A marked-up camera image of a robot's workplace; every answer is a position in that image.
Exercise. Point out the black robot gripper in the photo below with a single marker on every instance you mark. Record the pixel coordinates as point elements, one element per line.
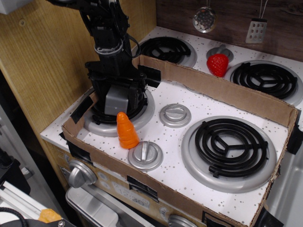
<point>119,72</point>

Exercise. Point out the grey pepper shaker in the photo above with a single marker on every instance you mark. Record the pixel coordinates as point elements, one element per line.
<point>116,100</point>

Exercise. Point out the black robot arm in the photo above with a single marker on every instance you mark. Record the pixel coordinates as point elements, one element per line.
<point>107,24</point>

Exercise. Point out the brown cardboard box tray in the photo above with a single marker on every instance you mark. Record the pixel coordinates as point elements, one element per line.
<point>205,96</point>

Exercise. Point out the front left black burner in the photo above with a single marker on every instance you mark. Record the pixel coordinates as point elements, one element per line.
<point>109,129</point>

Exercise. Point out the black burner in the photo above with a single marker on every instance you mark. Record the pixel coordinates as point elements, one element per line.
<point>268,77</point>
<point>228,154</point>
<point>109,129</point>
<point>170,49</point>

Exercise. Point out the orange toy carrot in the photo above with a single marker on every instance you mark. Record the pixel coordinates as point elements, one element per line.
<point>127,135</point>

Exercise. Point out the silver stove knob centre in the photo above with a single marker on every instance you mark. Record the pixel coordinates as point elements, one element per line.
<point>175,115</point>

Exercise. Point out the silver stove knob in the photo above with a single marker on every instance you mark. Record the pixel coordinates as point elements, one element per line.
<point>146,156</point>
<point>221,49</point>
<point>175,115</point>

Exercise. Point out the back left black burner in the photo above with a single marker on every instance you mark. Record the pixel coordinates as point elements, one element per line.
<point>170,49</point>

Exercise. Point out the silver stove knob front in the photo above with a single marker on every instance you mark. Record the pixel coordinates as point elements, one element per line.
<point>146,156</point>

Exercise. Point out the silver oven dial left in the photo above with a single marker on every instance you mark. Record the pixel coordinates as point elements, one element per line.
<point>80,174</point>

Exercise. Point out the silver oven dial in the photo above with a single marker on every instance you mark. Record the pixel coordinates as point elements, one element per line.
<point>80,174</point>
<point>178,221</point>

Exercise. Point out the red toy strawberry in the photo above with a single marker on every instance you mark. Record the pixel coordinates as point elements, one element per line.
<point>218,64</point>

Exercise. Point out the oven clock display label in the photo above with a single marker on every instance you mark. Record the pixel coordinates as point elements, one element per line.
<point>139,200</point>

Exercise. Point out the silver stove knob back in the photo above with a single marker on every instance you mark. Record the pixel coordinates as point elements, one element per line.
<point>221,49</point>

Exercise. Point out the hanging silver strainer ladle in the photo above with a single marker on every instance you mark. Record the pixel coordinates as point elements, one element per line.
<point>204,19</point>

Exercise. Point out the front right black burner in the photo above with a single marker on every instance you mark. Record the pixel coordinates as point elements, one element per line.
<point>228,154</point>

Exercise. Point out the silver oven dial right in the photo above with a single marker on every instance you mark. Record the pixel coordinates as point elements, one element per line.
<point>178,221</point>

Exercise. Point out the small orange object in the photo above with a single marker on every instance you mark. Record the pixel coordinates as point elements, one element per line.
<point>48,216</point>

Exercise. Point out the hanging silver spatula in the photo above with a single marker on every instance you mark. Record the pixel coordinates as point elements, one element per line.
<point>257,29</point>

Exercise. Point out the back right black burner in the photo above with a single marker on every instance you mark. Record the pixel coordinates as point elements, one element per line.
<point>268,77</point>

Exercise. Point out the silver oven door handle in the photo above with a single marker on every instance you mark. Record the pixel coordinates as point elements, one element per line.
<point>102,209</point>

